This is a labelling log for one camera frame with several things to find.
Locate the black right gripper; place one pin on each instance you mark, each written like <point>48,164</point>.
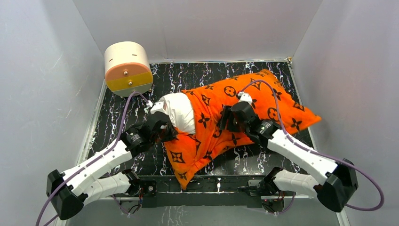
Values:
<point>226,113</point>

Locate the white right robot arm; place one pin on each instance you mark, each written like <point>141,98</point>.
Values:
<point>331,182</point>

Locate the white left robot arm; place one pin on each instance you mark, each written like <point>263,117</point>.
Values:
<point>70,191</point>

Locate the white pillow insert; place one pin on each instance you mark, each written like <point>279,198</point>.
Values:
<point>178,108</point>

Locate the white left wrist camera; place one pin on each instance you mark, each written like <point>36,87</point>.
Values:
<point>148,106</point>

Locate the cream drum with orange face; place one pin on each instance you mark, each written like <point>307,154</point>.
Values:
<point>127,69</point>

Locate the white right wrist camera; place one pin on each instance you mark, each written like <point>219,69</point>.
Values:
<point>244,97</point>

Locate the aluminium frame rail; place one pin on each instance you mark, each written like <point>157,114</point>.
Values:
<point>130,195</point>

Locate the orange patterned pillowcase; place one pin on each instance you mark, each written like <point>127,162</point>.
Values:
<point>215,118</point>

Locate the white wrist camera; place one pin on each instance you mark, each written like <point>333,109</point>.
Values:
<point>244,97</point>
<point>148,106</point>

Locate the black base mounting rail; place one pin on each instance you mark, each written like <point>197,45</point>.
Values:
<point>238,190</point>

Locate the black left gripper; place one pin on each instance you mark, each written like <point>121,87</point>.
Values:
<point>166,130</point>

